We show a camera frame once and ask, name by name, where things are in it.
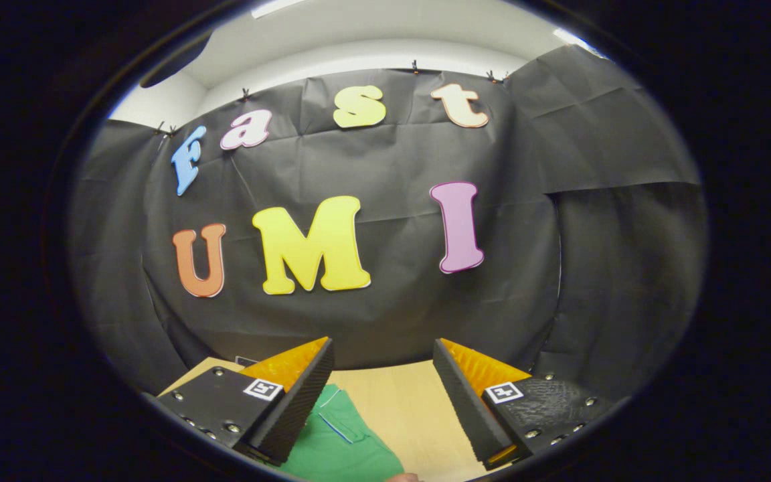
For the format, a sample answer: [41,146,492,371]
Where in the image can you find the green T-shirt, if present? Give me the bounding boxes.
[277,383,405,482]

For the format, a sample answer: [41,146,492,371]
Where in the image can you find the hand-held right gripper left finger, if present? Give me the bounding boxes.
[157,336,336,467]

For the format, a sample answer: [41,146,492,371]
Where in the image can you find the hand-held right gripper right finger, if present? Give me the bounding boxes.
[432,337,629,471]

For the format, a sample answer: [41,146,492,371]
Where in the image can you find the black backdrop cloth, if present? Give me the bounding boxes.
[68,46,709,402]

